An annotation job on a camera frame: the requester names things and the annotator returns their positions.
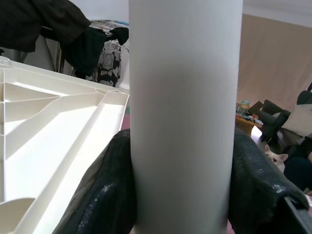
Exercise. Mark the pink table cloth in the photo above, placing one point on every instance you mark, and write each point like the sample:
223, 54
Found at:
125, 122

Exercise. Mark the white plastic table leg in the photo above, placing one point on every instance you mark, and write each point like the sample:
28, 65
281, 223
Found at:
182, 97

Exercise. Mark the white cushion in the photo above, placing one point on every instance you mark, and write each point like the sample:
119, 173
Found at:
298, 120

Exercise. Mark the dark green armchair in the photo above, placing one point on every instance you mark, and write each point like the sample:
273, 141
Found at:
273, 117

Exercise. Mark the white plastic table top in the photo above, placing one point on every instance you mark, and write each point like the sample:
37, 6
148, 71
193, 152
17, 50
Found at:
48, 134

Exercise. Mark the clothes rack with dark clothes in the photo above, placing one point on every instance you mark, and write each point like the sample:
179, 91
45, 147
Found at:
80, 53

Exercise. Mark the seated person in white shirt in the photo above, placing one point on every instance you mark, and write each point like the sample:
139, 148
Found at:
299, 165

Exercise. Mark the wooden coffee table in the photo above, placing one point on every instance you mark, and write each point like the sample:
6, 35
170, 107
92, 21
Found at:
246, 122

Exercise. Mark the small white dog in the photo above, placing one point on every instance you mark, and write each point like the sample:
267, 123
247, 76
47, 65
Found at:
276, 158

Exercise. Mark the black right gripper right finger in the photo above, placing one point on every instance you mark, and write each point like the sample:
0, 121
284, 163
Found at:
263, 190

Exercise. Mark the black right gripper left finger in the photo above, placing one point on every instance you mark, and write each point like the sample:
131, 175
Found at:
102, 190

